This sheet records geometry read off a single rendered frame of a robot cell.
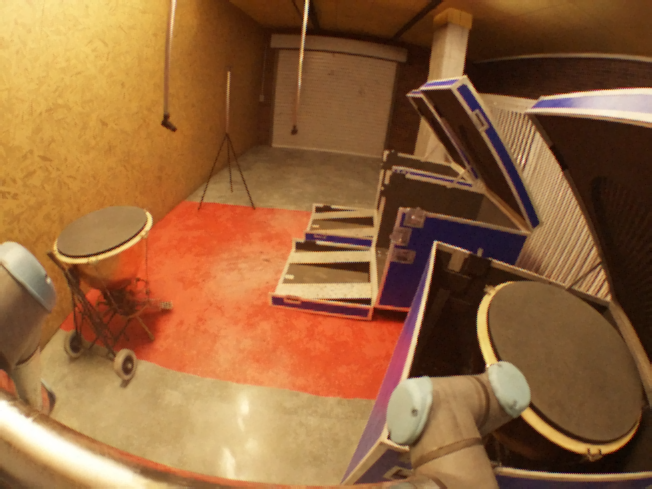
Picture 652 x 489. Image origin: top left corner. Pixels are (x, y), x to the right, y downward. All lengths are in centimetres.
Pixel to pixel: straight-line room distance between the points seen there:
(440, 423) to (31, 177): 241
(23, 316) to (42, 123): 210
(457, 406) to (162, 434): 160
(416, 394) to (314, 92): 733
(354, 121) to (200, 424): 705
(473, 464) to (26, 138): 247
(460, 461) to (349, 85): 740
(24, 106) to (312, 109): 648
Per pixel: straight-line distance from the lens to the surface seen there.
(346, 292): 224
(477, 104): 171
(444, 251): 144
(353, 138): 757
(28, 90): 237
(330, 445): 166
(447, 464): 34
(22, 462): 28
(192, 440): 172
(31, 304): 39
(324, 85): 746
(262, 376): 185
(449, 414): 36
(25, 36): 241
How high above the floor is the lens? 156
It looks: 31 degrees down
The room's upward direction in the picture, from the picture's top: 7 degrees clockwise
